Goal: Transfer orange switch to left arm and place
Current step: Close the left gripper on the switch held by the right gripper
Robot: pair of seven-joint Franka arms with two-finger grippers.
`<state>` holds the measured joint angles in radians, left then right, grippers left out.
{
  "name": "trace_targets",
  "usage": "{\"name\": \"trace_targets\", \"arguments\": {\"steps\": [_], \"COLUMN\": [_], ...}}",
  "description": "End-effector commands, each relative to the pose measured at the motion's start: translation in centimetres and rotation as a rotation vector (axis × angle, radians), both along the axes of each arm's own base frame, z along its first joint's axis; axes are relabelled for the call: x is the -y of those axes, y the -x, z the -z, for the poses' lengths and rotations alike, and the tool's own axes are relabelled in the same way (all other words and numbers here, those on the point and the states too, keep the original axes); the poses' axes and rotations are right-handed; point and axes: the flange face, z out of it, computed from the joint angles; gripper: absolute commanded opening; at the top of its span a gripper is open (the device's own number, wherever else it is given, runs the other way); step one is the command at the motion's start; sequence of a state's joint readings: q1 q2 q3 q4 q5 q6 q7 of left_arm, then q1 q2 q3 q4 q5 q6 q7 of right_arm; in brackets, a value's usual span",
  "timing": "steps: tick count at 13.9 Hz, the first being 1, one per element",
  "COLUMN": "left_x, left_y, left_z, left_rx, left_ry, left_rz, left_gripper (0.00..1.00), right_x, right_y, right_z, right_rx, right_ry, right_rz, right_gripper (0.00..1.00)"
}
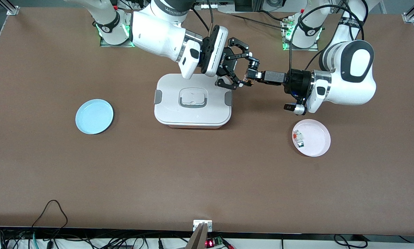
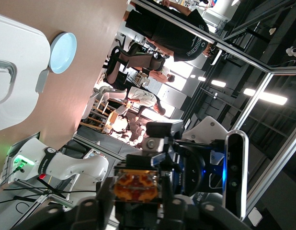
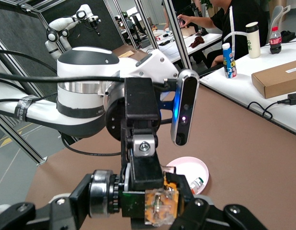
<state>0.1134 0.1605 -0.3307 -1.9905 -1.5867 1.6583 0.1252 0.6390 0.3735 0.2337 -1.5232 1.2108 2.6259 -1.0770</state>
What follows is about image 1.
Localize white lunch box grey clips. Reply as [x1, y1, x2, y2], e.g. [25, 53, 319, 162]
[154, 73, 233, 129]

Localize white light bar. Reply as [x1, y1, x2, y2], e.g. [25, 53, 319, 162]
[195, 3, 235, 9]

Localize pink plate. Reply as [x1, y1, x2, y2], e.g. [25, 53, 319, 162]
[292, 119, 331, 157]

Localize light blue plate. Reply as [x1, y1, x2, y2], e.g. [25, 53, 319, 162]
[75, 99, 114, 135]

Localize circuit board with red display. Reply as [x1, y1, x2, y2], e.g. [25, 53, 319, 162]
[206, 236, 225, 248]

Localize long black table cable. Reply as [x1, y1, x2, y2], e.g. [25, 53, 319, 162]
[227, 12, 292, 31]

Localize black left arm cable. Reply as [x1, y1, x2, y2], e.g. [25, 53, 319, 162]
[289, 4, 365, 73]

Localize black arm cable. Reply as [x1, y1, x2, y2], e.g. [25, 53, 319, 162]
[289, 4, 365, 73]
[192, 0, 214, 35]

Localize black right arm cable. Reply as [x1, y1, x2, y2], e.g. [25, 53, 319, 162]
[192, 0, 214, 35]

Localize short black table cable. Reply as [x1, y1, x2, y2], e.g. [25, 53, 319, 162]
[257, 10, 290, 22]

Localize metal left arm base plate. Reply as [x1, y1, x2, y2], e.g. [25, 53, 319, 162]
[281, 17, 319, 52]

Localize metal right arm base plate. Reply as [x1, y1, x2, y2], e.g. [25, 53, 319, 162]
[100, 33, 134, 48]

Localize white mounting bracket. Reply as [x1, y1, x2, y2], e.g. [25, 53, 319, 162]
[193, 220, 213, 232]

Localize grey camera pole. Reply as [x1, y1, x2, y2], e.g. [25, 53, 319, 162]
[186, 222, 209, 249]

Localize black coiled cable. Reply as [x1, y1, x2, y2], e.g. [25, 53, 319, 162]
[333, 234, 366, 248]

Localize black looped cable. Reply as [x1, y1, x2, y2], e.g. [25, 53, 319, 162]
[31, 200, 68, 239]

